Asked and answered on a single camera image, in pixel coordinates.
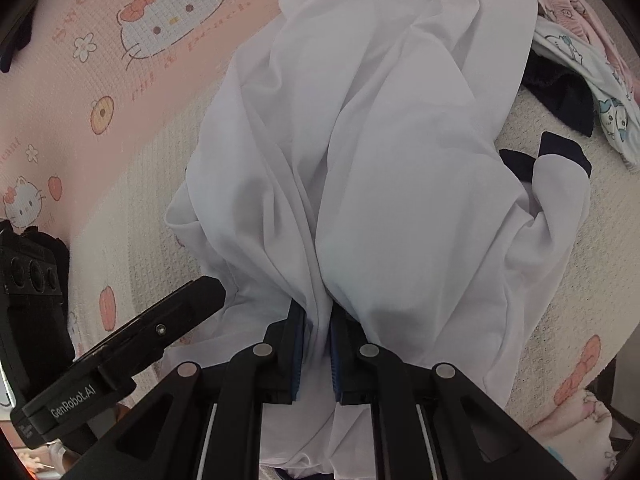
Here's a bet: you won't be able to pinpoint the pink printed garment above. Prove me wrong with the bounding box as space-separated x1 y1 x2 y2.
535 0 640 101

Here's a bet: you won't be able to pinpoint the crumpled navy garment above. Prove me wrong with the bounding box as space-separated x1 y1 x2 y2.
520 50 596 138

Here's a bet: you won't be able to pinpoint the pink cat print sofa cover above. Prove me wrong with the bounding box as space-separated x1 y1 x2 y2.
0 0 640 480

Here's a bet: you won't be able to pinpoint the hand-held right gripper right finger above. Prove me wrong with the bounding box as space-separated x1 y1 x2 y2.
330 307 567 480

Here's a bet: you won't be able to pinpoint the person's printed pyjamas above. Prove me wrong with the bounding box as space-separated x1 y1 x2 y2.
530 387 626 480

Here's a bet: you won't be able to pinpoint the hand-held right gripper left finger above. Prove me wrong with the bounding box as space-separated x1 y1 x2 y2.
60 300 307 480

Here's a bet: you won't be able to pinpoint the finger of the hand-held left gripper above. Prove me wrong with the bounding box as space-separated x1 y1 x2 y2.
97 276 227 379

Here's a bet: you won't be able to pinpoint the white cartoon print garment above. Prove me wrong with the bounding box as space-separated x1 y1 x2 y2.
530 20 640 171

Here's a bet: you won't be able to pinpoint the white navy-trimmed t-shirt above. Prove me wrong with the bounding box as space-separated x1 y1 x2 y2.
165 0 593 480

